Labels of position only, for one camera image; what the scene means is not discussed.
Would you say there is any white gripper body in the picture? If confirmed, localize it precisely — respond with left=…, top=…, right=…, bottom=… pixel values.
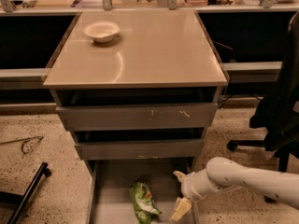
left=180, top=170, right=212, bottom=203

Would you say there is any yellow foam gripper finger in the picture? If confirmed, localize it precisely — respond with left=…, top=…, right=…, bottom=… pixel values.
left=170, top=198, right=192, bottom=222
left=173, top=171, right=186, bottom=183

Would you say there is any green rice chip bag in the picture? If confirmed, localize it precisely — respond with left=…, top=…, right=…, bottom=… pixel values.
left=129, top=182, right=162, bottom=224

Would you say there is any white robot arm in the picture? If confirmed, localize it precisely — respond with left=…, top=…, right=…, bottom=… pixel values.
left=170, top=157, right=299, bottom=222

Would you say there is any grey middle drawer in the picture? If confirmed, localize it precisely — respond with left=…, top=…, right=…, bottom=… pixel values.
left=75, top=139, right=204, bottom=160

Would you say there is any grey open bottom drawer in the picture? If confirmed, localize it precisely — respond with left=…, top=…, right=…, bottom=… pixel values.
left=85, top=158, right=198, bottom=224

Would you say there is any grey top drawer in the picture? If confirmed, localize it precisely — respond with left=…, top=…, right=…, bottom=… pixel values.
left=57, top=103, right=217, bottom=132

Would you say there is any beige counter top cabinet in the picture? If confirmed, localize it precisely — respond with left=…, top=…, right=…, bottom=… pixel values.
left=44, top=9, right=227, bottom=90

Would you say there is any black office chair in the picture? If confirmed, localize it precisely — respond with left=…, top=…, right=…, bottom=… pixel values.
left=226, top=10, right=299, bottom=203

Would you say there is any white paper bowl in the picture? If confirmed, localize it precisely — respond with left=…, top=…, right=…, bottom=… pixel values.
left=83, top=21, right=120, bottom=43

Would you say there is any black chair leg left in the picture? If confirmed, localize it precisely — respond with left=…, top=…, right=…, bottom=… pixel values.
left=0, top=162, right=51, bottom=224

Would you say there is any metal wire hook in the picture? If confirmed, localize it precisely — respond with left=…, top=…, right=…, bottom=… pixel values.
left=0, top=136, right=43, bottom=154

